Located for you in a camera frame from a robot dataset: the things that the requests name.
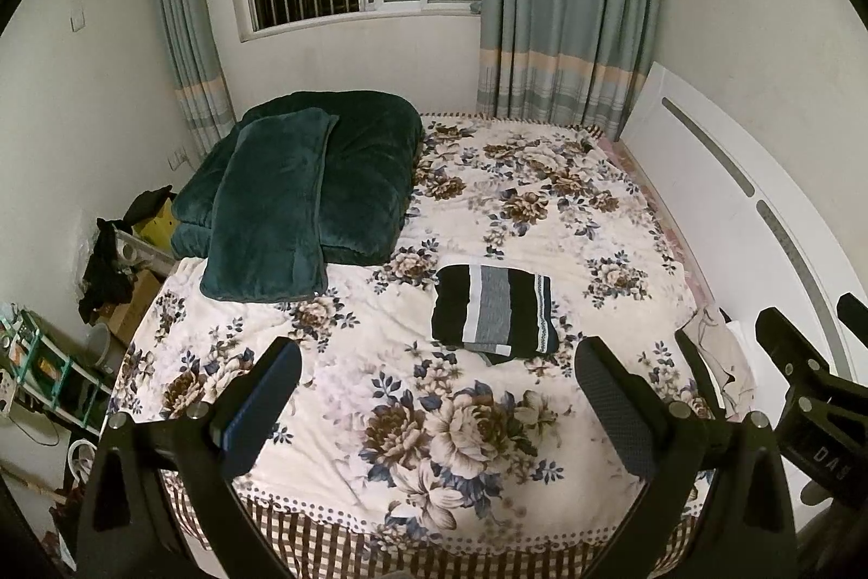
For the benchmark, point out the green shelf rack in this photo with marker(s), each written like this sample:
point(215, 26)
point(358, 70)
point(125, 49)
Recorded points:
point(61, 363)

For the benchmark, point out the beige crumpled cloth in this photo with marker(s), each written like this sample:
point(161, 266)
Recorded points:
point(731, 363)

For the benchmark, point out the dark green plush pillow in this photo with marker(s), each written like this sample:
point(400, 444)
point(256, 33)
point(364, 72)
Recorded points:
point(271, 213)

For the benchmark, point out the black grey white striped sweater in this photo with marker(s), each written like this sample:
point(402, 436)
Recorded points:
point(495, 314)

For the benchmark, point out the wide grey-green curtain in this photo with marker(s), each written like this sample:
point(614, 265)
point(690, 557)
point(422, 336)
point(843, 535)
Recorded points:
point(563, 9)

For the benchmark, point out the white headboard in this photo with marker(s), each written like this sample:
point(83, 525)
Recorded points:
point(712, 179)

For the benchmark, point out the cardboard box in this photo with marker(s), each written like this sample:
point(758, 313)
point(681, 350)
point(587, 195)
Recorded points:
point(132, 304)

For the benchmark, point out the dark green plush quilt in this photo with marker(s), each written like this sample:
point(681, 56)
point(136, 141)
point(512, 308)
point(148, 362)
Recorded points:
point(369, 165)

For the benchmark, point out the narrow grey-green curtain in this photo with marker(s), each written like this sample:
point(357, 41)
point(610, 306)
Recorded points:
point(184, 9)

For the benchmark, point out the wooden stick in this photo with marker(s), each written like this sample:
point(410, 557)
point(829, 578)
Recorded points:
point(27, 478)

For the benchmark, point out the white round object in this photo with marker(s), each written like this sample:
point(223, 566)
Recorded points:
point(78, 458)

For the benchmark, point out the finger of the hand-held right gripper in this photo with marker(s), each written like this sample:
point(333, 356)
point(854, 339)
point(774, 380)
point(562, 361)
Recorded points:
point(854, 314)
point(790, 348)

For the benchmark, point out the black cloth on yellow bag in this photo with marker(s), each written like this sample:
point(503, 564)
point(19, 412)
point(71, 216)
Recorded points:
point(150, 200)

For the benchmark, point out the grey bin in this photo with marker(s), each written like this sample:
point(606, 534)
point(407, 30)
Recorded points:
point(103, 348)

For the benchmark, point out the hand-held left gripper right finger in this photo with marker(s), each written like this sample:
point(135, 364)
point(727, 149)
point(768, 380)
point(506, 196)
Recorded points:
point(611, 404)

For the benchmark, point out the wall socket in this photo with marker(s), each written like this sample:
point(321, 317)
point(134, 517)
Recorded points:
point(177, 158)

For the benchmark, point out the wall switch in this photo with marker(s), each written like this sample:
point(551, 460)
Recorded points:
point(76, 19)

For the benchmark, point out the floral bedspread with checked skirt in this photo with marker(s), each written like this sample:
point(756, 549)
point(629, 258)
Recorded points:
point(407, 416)

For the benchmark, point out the black hanging clothes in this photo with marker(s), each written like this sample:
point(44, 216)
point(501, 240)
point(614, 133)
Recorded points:
point(108, 267)

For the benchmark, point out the yellow bag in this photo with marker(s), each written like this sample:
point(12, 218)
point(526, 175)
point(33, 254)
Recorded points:
point(157, 226)

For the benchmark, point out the white plastic basket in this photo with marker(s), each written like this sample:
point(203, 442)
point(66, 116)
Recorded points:
point(139, 250)

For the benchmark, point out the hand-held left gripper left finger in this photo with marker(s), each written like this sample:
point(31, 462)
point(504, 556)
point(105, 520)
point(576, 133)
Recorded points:
point(263, 397)

